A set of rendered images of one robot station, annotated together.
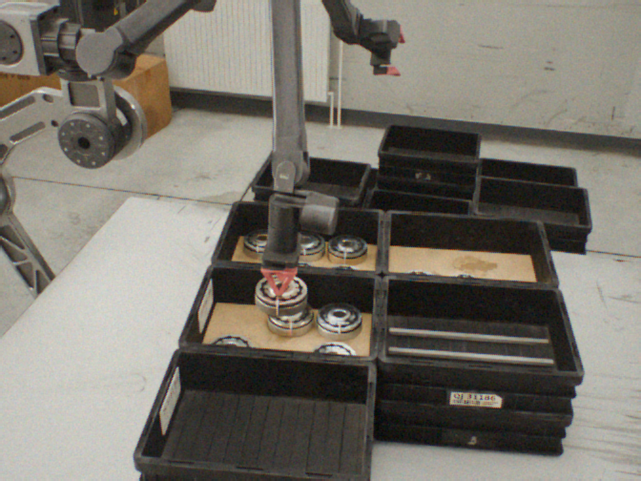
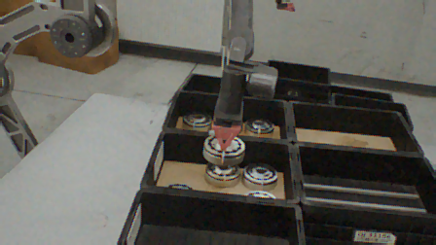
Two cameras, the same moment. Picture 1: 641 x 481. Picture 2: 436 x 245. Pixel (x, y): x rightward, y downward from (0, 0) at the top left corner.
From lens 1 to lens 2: 0.42 m
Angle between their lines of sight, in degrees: 5
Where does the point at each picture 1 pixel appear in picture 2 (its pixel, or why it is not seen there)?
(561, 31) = (372, 14)
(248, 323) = (190, 176)
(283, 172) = (236, 45)
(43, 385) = (26, 219)
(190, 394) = (147, 227)
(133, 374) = (97, 213)
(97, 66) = not seen: outside the picture
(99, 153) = (81, 45)
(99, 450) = not seen: outside the picture
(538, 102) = (355, 57)
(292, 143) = (244, 23)
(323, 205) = (267, 74)
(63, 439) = not seen: outside the picture
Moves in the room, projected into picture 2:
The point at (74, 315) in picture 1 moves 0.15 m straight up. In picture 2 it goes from (53, 169) to (49, 130)
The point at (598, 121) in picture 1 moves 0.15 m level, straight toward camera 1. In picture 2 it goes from (393, 71) to (392, 77)
